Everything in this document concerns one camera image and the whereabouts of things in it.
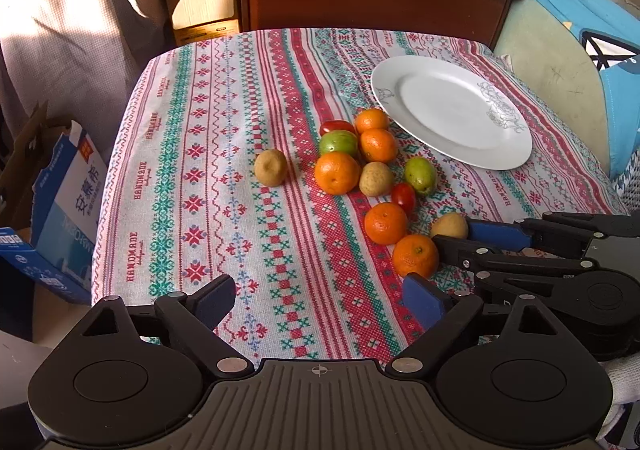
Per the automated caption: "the brown kiwi near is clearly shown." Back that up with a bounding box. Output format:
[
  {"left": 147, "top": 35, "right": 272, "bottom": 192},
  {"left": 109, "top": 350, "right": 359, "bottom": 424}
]
[{"left": 430, "top": 211, "right": 469, "bottom": 240}]

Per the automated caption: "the brown kiwi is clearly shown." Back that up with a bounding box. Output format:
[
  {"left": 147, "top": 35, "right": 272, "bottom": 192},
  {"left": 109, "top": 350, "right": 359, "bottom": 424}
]
[
  {"left": 254, "top": 149, "right": 288, "bottom": 188},
  {"left": 430, "top": 211, "right": 469, "bottom": 240},
  {"left": 359, "top": 162, "right": 395, "bottom": 197}
]

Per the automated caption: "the orange mandarin nearest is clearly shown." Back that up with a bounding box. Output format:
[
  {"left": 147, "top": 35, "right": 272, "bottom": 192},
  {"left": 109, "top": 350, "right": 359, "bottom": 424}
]
[{"left": 392, "top": 234, "right": 439, "bottom": 280}]

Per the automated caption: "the orange mandarin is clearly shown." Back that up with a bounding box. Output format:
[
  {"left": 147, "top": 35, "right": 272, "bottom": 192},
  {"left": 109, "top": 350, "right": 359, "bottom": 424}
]
[
  {"left": 314, "top": 153, "right": 360, "bottom": 195},
  {"left": 392, "top": 234, "right": 439, "bottom": 280},
  {"left": 360, "top": 128, "right": 398, "bottom": 163},
  {"left": 363, "top": 203, "right": 409, "bottom": 245},
  {"left": 355, "top": 108, "right": 390, "bottom": 135}
]

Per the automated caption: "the red tomato lower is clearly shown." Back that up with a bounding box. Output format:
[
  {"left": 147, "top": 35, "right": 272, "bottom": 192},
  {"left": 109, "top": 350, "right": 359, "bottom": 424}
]
[{"left": 390, "top": 182, "right": 418, "bottom": 218}]

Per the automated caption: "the red tomato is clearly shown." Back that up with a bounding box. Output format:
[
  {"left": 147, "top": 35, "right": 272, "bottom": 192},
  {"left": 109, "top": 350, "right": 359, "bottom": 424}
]
[
  {"left": 390, "top": 182, "right": 418, "bottom": 218},
  {"left": 320, "top": 121, "right": 356, "bottom": 137}
]

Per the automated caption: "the orange mandarin lower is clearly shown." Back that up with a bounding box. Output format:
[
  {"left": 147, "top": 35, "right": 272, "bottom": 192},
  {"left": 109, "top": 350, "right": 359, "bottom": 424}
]
[{"left": 363, "top": 203, "right": 409, "bottom": 245}]

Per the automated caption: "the green oval fruit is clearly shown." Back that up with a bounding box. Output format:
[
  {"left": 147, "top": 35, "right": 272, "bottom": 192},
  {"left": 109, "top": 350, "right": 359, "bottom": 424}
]
[{"left": 404, "top": 157, "right": 437, "bottom": 196}]

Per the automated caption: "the brown kiwi centre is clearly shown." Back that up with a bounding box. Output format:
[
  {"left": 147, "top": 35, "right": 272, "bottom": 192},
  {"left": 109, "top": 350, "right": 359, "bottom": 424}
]
[{"left": 359, "top": 162, "right": 395, "bottom": 197}]

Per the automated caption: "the orange mandarin upper middle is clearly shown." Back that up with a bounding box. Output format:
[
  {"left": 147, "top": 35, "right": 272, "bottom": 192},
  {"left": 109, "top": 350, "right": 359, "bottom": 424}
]
[{"left": 360, "top": 128, "right": 398, "bottom": 163}]

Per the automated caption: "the white floral plate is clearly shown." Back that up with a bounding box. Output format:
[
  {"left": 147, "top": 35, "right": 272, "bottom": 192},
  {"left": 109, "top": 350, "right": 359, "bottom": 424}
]
[{"left": 371, "top": 55, "right": 533, "bottom": 170}]

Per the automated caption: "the orange mandarin left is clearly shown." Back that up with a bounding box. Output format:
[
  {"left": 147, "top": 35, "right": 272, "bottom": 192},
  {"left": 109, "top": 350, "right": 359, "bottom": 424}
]
[{"left": 314, "top": 153, "right": 360, "bottom": 195}]

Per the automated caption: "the orange mandarin top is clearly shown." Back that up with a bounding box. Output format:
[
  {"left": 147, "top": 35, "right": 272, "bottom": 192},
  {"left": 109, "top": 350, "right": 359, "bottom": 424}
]
[{"left": 355, "top": 108, "right": 390, "bottom": 135}]

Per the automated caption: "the patterned red green tablecloth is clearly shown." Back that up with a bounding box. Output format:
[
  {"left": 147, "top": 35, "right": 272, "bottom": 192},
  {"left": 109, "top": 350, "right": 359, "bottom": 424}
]
[{"left": 91, "top": 28, "right": 625, "bottom": 362}]

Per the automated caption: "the green round fruit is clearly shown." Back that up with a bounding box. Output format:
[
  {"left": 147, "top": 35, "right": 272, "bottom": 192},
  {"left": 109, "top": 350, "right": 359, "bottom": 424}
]
[{"left": 319, "top": 129, "right": 359, "bottom": 157}]

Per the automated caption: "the red tomato top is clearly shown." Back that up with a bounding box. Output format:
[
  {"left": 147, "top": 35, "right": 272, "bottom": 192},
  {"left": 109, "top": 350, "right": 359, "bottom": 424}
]
[{"left": 320, "top": 121, "right": 356, "bottom": 137}]

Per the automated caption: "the brown kiwi far left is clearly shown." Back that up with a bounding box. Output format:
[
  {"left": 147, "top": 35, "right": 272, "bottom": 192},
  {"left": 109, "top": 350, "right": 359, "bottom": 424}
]
[{"left": 254, "top": 149, "right": 288, "bottom": 188}]

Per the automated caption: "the blue white carton box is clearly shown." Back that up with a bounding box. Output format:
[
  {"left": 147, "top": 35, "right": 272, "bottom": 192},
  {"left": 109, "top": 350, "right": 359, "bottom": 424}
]
[{"left": 1, "top": 104, "right": 106, "bottom": 305}]

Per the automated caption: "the blue cloth with print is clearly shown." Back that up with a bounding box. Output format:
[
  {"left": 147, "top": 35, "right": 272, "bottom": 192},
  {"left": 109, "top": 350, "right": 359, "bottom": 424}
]
[{"left": 454, "top": 0, "right": 640, "bottom": 181}]

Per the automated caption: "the beige draped curtain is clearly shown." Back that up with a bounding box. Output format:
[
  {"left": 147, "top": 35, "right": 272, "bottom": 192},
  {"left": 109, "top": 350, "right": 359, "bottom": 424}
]
[{"left": 1, "top": 0, "right": 167, "bottom": 157}]

